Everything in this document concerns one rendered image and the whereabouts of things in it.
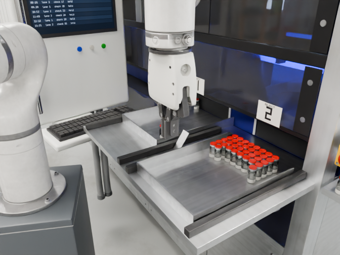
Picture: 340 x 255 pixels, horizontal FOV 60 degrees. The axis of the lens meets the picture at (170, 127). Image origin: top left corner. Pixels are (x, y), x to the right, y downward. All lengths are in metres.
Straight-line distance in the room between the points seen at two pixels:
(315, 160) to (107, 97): 1.02
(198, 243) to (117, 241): 1.28
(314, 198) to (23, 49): 0.81
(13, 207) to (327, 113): 0.80
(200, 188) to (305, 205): 0.32
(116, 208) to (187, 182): 1.35
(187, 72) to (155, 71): 0.06
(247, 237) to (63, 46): 1.07
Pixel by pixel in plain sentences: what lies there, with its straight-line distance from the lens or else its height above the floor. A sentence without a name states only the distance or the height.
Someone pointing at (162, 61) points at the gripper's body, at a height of 1.24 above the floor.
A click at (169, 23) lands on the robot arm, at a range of 0.49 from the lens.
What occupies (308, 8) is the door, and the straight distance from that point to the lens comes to 0.83.
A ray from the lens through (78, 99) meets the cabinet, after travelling 1.46.
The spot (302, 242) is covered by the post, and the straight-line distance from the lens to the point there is 1.02.
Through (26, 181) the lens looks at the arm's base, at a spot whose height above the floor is 0.93.
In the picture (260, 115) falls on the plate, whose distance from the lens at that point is 0.94.
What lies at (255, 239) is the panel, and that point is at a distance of 1.17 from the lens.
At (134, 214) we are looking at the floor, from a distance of 2.05.
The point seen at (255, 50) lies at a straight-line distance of 0.92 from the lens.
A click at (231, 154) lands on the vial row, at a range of 0.88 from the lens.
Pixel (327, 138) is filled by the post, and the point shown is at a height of 1.01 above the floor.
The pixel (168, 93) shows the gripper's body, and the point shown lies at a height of 1.19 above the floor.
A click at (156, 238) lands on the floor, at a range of 1.89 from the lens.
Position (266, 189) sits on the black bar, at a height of 0.90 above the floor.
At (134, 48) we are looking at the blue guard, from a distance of 1.55.
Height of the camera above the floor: 1.35
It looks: 25 degrees down
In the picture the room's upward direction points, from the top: straight up
